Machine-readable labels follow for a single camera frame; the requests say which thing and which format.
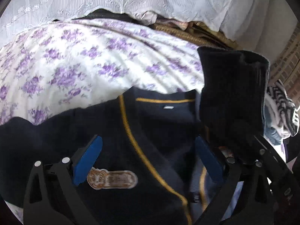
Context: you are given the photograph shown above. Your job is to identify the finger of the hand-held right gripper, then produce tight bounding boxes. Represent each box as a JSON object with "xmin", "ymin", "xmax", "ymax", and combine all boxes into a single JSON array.
[{"xmin": 251, "ymin": 133, "xmax": 286, "ymax": 170}]

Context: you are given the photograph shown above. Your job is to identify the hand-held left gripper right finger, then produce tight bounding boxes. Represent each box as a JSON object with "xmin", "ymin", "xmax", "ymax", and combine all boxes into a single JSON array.
[{"xmin": 193, "ymin": 135, "xmax": 276, "ymax": 225}]

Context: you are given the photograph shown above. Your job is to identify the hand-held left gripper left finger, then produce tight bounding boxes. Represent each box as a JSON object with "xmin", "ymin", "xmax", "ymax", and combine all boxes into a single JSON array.
[{"xmin": 23, "ymin": 135, "xmax": 104, "ymax": 225}]

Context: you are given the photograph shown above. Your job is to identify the navy cardigan with yellow trim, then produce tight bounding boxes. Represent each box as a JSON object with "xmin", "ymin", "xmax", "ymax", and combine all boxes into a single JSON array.
[{"xmin": 0, "ymin": 46, "xmax": 271, "ymax": 225}]

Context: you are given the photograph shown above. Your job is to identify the grey-blue cloth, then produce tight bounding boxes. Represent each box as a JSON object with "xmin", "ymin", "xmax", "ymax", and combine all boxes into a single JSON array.
[{"xmin": 264, "ymin": 119, "xmax": 284, "ymax": 146}]

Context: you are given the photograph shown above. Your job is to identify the black and white striped cloth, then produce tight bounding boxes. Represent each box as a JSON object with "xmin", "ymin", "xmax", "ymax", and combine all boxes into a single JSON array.
[{"xmin": 265, "ymin": 79, "xmax": 300, "ymax": 137}]

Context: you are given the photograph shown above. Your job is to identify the brown checked cushion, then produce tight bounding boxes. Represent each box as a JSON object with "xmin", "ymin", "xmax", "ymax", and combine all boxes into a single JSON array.
[{"xmin": 267, "ymin": 29, "xmax": 300, "ymax": 100}]

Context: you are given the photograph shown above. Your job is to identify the purple floral bedsheet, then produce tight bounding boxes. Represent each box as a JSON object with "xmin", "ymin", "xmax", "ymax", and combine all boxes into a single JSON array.
[{"xmin": 0, "ymin": 19, "xmax": 207, "ymax": 128}]

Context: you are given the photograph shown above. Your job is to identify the brown woven mat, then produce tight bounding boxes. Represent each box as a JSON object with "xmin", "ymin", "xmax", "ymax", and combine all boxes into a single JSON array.
[{"xmin": 151, "ymin": 20, "xmax": 238, "ymax": 50}]

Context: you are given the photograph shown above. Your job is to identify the pale pink cloth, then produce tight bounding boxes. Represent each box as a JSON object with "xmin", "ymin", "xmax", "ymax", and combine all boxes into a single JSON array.
[{"xmin": 137, "ymin": 10, "xmax": 158, "ymax": 26}]

